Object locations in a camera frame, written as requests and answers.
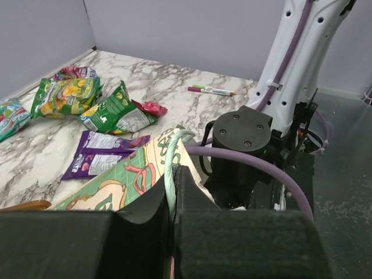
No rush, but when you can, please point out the dark green snack packet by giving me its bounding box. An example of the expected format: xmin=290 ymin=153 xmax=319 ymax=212
xmin=78 ymin=80 xmax=157 ymax=134

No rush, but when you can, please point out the orange wooden rack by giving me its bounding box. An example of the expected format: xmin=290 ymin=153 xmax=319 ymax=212
xmin=1 ymin=200 xmax=52 ymax=212

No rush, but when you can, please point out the colourful pen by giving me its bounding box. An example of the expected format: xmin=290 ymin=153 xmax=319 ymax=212
xmin=188 ymin=85 xmax=237 ymax=96

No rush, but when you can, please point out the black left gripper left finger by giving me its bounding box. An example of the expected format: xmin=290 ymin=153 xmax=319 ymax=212
xmin=1 ymin=179 xmax=170 ymax=278

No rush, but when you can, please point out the green paper gift bag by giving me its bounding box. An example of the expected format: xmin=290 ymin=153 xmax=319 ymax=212
xmin=49 ymin=128 xmax=214 ymax=211

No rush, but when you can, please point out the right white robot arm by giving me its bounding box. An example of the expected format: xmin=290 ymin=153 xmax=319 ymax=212
xmin=202 ymin=1 xmax=355 ymax=215

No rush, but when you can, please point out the teal snack packet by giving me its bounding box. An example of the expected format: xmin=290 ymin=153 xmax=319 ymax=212
xmin=1 ymin=98 xmax=31 ymax=141

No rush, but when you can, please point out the pink purple snack packet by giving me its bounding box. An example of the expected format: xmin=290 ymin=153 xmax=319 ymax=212
xmin=53 ymin=65 xmax=97 ymax=81

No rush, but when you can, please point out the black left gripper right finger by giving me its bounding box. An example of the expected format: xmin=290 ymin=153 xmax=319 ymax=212
xmin=173 ymin=166 xmax=334 ymax=278

